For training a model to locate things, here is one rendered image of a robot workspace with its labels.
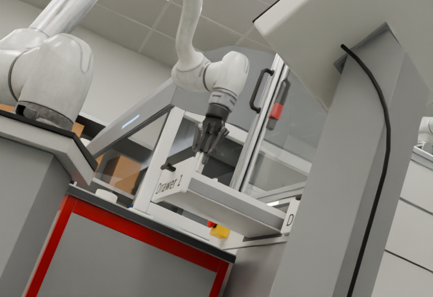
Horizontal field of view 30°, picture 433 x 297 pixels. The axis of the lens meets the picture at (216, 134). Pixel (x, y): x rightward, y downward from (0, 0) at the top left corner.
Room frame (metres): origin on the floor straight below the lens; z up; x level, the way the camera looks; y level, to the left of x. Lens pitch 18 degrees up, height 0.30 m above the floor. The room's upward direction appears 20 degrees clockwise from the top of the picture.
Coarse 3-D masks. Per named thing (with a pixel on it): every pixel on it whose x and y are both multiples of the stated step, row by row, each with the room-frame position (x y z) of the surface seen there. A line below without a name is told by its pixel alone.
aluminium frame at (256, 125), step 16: (272, 80) 2.87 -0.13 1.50; (272, 96) 2.85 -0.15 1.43; (256, 128) 2.85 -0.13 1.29; (240, 160) 2.90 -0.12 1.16; (416, 160) 1.98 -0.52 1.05; (432, 160) 1.99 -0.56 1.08; (240, 176) 2.85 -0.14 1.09; (416, 176) 1.99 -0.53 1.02; (432, 176) 2.00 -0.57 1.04; (272, 192) 2.50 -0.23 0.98; (288, 192) 2.40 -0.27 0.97; (416, 192) 1.99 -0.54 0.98; (432, 192) 2.00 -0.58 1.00; (432, 208) 2.01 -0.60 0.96
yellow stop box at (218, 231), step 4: (216, 224) 2.76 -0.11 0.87; (212, 228) 2.80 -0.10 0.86; (216, 228) 2.75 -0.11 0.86; (220, 228) 2.75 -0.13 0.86; (224, 228) 2.75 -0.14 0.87; (212, 232) 2.78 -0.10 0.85; (216, 232) 2.75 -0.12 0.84; (220, 232) 2.75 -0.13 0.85; (224, 232) 2.75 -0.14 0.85; (228, 232) 2.76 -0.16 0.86; (216, 236) 2.80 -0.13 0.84; (220, 236) 2.77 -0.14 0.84; (224, 236) 2.76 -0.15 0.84
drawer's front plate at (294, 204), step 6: (294, 198) 2.28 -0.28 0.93; (294, 204) 2.27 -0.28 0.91; (288, 210) 2.30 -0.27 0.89; (294, 210) 2.26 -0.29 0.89; (288, 216) 2.29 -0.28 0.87; (294, 216) 2.24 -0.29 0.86; (288, 222) 2.27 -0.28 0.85; (282, 228) 2.30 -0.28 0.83; (288, 228) 2.26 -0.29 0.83; (288, 234) 2.28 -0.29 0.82
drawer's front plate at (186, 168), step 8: (184, 160) 2.31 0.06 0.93; (192, 160) 2.24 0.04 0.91; (176, 168) 2.37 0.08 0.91; (184, 168) 2.28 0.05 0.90; (192, 168) 2.24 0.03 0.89; (160, 176) 2.51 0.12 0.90; (168, 176) 2.42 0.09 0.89; (176, 176) 2.34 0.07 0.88; (184, 176) 2.25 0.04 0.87; (176, 184) 2.30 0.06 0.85; (184, 184) 2.24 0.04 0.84; (160, 192) 2.44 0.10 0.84; (168, 192) 2.35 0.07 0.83; (176, 192) 2.28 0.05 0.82; (184, 192) 2.25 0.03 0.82; (152, 200) 2.50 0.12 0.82; (160, 200) 2.46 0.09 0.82
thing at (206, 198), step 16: (192, 176) 2.27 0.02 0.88; (192, 192) 2.27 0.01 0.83; (208, 192) 2.28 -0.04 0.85; (224, 192) 2.29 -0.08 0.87; (192, 208) 2.47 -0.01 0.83; (208, 208) 2.39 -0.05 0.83; (224, 208) 2.32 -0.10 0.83; (240, 208) 2.31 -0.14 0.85; (256, 208) 2.32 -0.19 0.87; (272, 208) 2.34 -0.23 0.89; (224, 224) 2.53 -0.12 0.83; (240, 224) 2.45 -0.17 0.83; (256, 224) 2.37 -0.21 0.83; (272, 224) 2.34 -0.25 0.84
